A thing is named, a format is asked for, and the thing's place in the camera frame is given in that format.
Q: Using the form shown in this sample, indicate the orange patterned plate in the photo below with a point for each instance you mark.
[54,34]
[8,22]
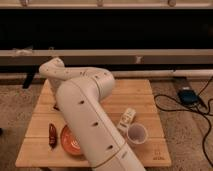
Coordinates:
[69,143]

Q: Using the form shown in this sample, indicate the dark red chili pepper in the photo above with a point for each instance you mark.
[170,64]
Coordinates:
[52,135]

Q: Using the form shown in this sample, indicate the wooden table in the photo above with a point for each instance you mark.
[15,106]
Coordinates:
[131,107]

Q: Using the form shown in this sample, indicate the white plastic cup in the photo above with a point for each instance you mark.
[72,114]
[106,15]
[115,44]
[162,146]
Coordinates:
[136,134]

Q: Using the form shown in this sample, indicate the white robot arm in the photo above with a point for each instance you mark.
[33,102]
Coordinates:
[78,92]

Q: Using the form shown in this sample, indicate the white small bottle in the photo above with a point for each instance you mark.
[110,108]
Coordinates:
[126,119]

